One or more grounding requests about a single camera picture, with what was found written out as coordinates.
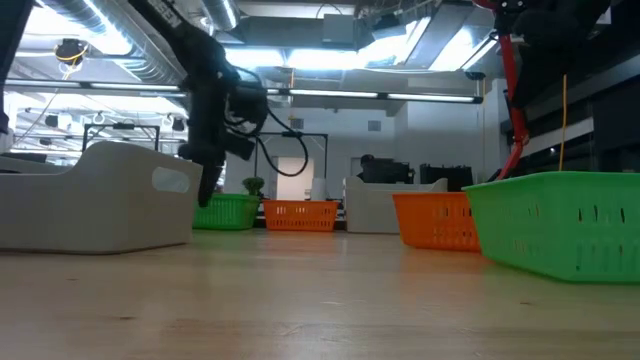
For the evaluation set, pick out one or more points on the black computer monitor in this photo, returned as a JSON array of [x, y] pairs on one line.
[[445, 177], [390, 172]]

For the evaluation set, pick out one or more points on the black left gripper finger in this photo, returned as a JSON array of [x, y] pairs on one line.
[[209, 182]]

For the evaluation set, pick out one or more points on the grey plastic bin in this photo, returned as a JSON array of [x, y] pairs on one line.
[[90, 210], [370, 210]]

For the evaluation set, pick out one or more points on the black hanging ceiling device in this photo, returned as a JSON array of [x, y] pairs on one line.
[[70, 50]]

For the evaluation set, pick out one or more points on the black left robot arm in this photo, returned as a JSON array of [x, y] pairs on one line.
[[190, 45]]

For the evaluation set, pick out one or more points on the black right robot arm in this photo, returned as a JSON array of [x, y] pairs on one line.
[[550, 45]]

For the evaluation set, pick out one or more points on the orange plastic basket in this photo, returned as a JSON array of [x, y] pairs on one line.
[[300, 215], [430, 222]]

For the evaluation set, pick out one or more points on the green plastic basket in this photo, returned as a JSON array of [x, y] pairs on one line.
[[550, 225], [230, 217]]

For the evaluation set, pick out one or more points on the green background potted plant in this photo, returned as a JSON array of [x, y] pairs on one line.
[[253, 185]]

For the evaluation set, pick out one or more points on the person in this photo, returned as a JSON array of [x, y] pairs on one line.
[[366, 162]]

